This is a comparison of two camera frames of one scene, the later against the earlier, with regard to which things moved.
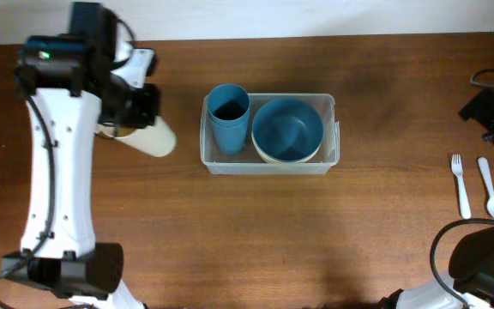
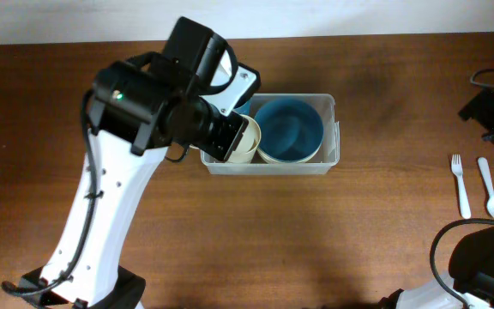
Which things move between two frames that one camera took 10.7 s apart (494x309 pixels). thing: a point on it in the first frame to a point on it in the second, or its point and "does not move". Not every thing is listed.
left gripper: x=150 y=96 to x=232 y=129
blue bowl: x=287 y=129 does not move
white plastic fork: x=458 y=169 does not move
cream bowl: x=285 y=161 does not move
